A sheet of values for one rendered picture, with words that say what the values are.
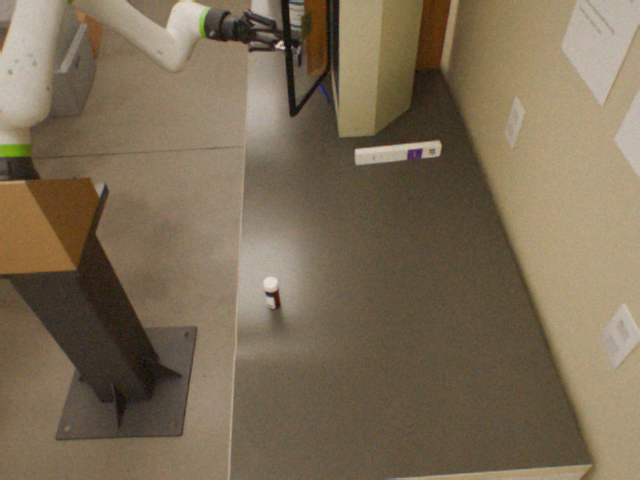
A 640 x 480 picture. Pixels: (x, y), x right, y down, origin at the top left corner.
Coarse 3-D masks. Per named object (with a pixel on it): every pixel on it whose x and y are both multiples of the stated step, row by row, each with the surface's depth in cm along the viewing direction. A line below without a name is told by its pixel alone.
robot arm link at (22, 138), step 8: (0, 128) 127; (24, 128) 133; (0, 136) 129; (8, 136) 129; (16, 136) 131; (24, 136) 133; (0, 144) 129; (8, 144) 130; (16, 144) 131; (24, 144) 133; (0, 152) 129; (8, 152) 130; (16, 152) 131; (24, 152) 133
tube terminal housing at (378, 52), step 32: (352, 0) 136; (384, 0) 137; (416, 0) 149; (352, 32) 143; (384, 32) 145; (416, 32) 158; (352, 64) 150; (384, 64) 153; (352, 96) 158; (384, 96) 162; (352, 128) 167
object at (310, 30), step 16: (304, 0) 151; (320, 0) 161; (304, 16) 154; (320, 16) 164; (304, 32) 157; (320, 32) 168; (304, 48) 160; (320, 48) 172; (304, 64) 164; (320, 64) 176; (288, 80) 157; (304, 80) 168; (288, 96) 161; (304, 96) 171
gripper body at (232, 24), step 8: (232, 16) 161; (224, 24) 161; (232, 24) 160; (240, 24) 161; (248, 24) 160; (224, 32) 162; (232, 32) 161; (240, 32) 163; (248, 32) 162; (232, 40) 164; (240, 40) 165; (248, 40) 164
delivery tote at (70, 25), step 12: (0, 0) 302; (12, 0) 302; (0, 12) 293; (12, 12) 292; (72, 12) 334; (0, 24) 288; (72, 24) 334; (0, 36) 295; (60, 36) 315; (72, 36) 335; (0, 48) 300; (60, 48) 315; (60, 60) 315
